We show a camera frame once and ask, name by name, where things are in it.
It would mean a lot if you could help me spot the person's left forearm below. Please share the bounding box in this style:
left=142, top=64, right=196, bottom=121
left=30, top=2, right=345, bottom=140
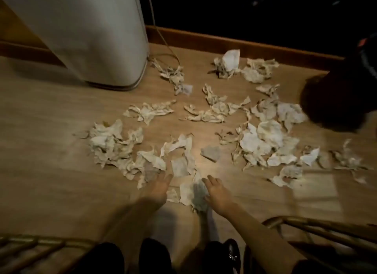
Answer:
left=102, top=202, right=165, bottom=249

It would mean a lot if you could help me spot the white air purifier appliance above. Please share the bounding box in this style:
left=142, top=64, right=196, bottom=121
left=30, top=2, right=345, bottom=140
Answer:
left=0, top=0, right=149, bottom=91

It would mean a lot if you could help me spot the person's right forearm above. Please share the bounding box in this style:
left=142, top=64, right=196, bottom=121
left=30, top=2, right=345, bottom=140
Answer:
left=219, top=204, right=307, bottom=274

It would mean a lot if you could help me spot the thin power cable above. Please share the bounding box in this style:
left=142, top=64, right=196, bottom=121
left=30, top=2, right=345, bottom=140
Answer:
left=145, top=0, right=181, bottom=69

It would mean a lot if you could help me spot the wooden skirting board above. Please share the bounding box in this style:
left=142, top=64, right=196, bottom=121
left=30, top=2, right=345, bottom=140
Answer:
left=0, top=25, right=346, bottom=71

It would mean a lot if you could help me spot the stained paper piece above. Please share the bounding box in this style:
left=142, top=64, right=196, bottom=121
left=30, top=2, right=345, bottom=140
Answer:
left=179, top=178, right=210, bottom=213

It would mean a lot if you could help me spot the scattered crumpled paper litter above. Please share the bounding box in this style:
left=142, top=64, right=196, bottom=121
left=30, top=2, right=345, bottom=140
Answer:
left=74, top=49, right=369, bottom=195

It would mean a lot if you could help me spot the person's left hand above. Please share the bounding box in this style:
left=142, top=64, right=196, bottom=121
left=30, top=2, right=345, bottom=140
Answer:
left=141, top=173, right=174, bottom=208

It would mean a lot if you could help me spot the black bag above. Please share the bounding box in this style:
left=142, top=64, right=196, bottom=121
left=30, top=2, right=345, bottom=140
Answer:
left=299, top=32, right=377, bottom=133

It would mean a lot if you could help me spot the black buckled loafer shoe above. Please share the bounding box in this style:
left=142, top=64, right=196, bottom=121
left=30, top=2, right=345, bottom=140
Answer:
left=138, top=238, right=173, bottom=274
left=203, top=238, right=241, bottom=274

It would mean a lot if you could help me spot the rattan chair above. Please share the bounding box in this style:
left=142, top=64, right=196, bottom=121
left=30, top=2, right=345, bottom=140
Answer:
left=0, top=215, right=377, bottom=274

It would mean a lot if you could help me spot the person's right hand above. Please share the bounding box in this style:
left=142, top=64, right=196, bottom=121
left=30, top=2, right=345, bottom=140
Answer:
left=201, top=175, right=237, bottom=217

